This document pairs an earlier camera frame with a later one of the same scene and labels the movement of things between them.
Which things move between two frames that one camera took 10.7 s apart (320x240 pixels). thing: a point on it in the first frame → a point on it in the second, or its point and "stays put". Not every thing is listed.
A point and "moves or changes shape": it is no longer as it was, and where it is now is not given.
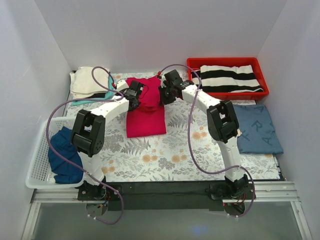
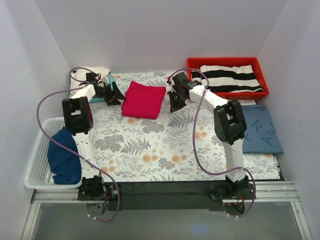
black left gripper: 136,101 → 111,93
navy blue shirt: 62,141 stays put
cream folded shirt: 82,85 stays put
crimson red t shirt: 148,118 moves or changes shape
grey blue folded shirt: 258,135 stays put
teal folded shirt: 108,95 stays put
